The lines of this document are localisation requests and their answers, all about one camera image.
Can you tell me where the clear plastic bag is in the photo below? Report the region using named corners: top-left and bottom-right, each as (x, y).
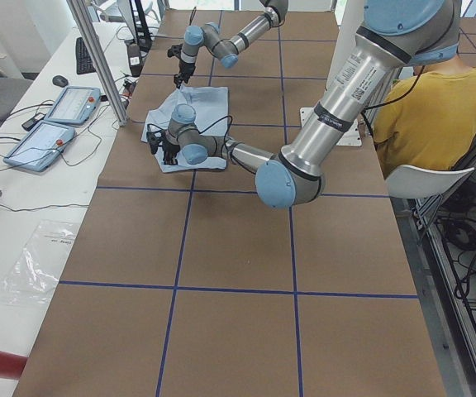
top-left (0, 220), bottom-right (81, 308)

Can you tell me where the black keyboard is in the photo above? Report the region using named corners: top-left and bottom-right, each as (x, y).
top-left (75, 37), bottom-right (96, 75)

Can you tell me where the lower blue teach pendant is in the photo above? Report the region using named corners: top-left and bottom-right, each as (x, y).
top-left (3, 121), bottom-right (76, 172)

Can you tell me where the light blue button-up shirt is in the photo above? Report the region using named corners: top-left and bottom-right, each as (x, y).
top-left (141, 85), bottom-right (229, 173)

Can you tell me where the blue teach pendant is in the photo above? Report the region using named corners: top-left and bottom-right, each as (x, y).
top-left (44, 86), bottom-right (101, 126)
top-left (3, 121), bottom-right (76, 172)

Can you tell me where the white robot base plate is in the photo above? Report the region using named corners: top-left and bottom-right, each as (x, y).
top-left (299, 108), bottom-right (362, 147)

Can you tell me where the grey aluminium frame post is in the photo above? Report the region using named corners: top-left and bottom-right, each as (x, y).
top-left (66, 0), bottom-right (128, 127)

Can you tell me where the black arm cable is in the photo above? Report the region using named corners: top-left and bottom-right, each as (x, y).
top-left (145, 115), bottom-right (264, 170)

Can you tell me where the person in yellow shirt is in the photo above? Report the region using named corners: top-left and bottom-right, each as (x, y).
top-left (373, 55), bottom-right (476, 177)

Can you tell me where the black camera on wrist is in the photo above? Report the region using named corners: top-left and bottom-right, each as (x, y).
top-left (146, 131), bottom-right (162, 155)
top-left (167, 44), bottom-right (183, 59)

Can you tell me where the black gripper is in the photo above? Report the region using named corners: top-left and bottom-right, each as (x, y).
top-left (160, 138), bottom-right (180, 165)
top-left (174, 60), bottom-right (196, 88)

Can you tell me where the upper blue teach pendant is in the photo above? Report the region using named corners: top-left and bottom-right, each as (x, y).
top-left (44, 86), bottom-right (101, 126)

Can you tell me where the white chair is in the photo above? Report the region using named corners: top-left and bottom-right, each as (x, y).
top-left (385, 165), bottom-right (474, 199)

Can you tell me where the black computer mouse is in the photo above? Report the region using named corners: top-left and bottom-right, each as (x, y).
top-left (52, 75), bottom-right (69, 88)

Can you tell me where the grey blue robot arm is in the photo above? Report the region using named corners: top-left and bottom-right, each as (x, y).
top-left (167, 0), bottom-right (288, 88)
top-left (146, 1), bottom-right (461, 208)

